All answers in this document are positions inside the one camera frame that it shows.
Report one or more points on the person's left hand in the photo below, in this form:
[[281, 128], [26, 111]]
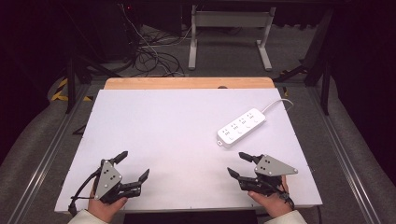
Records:
[[104, 209]]

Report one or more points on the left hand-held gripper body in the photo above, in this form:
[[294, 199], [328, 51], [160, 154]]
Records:
[[107, 179]]

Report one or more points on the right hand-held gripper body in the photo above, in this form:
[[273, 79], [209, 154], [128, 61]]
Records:
[[271, 169]]

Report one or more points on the aluminium floor rail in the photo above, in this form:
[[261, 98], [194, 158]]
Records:
[[341, 155], [46, 158]]

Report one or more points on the white metal table frame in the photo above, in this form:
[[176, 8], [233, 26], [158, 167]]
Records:
[[230, 20]]

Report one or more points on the white power strip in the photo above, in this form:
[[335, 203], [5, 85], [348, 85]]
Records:
[[241, 126]]

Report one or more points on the black metal stand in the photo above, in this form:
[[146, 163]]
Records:
[[322, 71], [72, 77]]

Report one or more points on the white board sheet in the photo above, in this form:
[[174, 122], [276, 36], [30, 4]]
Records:
[[174, 143]]

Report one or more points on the black equipment cabinet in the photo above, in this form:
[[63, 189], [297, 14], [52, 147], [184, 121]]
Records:
[[116, 29]]

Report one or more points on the person's right hand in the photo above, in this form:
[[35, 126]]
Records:
[[273, 202]]

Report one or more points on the wooden table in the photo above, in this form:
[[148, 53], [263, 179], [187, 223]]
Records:
[[186, 83]]

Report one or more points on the yellow black hazard tape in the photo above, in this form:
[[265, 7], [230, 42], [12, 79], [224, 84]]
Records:
[[60, 92]]

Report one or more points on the black flat panel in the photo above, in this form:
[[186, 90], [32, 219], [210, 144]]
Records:
[[190, 217]]

